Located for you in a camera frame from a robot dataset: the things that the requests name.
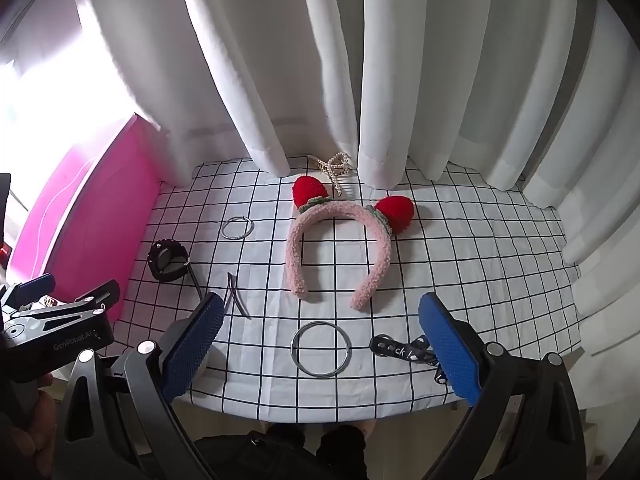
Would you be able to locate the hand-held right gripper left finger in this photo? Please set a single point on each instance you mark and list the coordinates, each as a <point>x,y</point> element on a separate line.
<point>195,345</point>

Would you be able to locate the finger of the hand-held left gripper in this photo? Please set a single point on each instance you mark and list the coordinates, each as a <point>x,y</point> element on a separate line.
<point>75,307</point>
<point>32,286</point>

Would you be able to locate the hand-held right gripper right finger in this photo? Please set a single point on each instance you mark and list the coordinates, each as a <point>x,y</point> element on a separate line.
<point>450,350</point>

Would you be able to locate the pink storage box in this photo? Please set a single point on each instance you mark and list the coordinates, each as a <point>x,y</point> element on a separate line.
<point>85,200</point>

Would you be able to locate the rhinestone hair claw clip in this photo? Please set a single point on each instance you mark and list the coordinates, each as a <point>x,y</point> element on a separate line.
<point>340,180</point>

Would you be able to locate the person's left hand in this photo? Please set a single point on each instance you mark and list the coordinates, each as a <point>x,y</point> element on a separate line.
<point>42,410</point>

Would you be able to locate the thin black hairpin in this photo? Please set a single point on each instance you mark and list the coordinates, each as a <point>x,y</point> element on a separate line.
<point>239,306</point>

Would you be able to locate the black printed ribbon choker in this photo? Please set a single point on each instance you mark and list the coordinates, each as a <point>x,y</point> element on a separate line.
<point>387,346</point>

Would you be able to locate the black checked white tablecloth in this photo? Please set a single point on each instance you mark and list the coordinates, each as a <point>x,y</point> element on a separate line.
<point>450,260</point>

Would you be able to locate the large silver bangle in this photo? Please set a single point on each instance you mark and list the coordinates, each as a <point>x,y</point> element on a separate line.
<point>293,349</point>

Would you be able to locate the pink fluffy strawberry headband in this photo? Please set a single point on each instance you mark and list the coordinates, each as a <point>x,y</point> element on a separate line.
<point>295,260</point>

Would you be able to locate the person's dark clothing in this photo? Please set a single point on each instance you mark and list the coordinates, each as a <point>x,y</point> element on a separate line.
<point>280,452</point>

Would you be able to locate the white curtain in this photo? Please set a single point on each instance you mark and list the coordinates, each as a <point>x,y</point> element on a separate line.
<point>300,60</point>

